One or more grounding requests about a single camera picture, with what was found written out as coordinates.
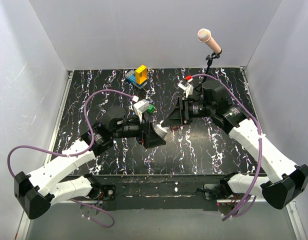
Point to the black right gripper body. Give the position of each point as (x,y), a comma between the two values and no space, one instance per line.
(199,109)

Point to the pink microphone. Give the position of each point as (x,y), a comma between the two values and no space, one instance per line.
(205,36)

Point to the yellow blue toy brick stack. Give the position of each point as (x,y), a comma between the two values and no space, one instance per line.
(138,78)

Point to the green blue toy brick cluster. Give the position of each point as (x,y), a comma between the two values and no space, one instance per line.
(149,107)

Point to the black microphone stand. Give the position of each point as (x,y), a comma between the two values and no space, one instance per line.
(209,59)

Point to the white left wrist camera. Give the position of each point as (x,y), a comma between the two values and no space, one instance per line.
(140,107)

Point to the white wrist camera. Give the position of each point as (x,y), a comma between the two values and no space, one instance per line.
(186,86)
(140,107)

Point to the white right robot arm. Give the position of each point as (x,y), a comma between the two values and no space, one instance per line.
(284,179)

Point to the red weekly pill organizer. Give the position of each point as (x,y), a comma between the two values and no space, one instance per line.
(175,128)

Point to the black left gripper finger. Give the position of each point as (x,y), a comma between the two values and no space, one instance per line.
(153,142)
(153,132)

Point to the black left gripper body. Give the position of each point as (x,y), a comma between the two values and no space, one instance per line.
(134,129)

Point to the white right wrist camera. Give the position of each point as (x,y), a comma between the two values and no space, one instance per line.
(186,86)

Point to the white vitamin pill bottle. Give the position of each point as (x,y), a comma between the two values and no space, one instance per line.
(161,131)

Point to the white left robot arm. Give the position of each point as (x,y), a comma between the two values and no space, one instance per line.
(44,187)

